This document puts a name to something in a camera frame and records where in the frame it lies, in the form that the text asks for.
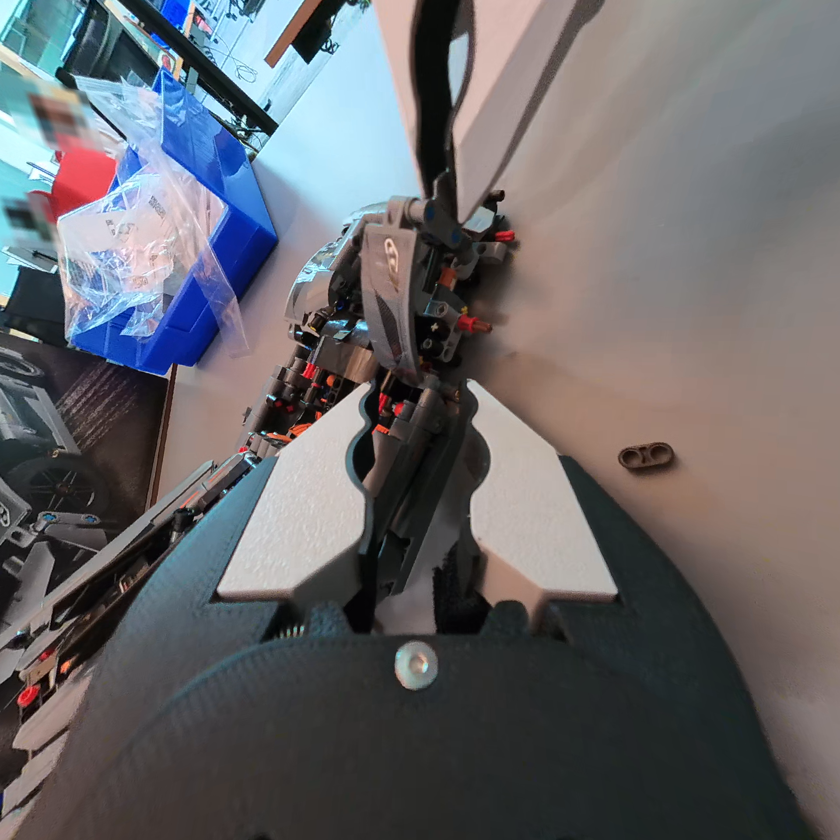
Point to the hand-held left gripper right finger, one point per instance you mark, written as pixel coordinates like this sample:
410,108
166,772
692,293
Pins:
538,525

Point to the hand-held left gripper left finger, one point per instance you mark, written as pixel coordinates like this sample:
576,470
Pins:
295,525

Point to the black monitor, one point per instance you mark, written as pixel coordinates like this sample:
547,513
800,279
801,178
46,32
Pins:
315,29

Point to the clear plastic bags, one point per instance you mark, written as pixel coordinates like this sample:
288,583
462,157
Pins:
131,236

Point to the small dark lego beam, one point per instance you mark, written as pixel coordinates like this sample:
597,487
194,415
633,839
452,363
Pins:
646,457

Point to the grey lego car model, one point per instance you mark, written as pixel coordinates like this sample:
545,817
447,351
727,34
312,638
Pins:
387,289

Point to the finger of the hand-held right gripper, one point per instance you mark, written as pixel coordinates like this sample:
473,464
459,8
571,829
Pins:
518,79
407,65

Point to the blue plastic bin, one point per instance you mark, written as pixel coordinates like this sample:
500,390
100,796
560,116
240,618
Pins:
243,243

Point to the black desk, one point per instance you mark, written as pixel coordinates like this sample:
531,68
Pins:
216,79

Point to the dark printed lego box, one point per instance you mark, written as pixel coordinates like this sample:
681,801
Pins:
72,420

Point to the red chair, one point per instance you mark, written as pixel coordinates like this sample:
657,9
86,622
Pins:
88,180

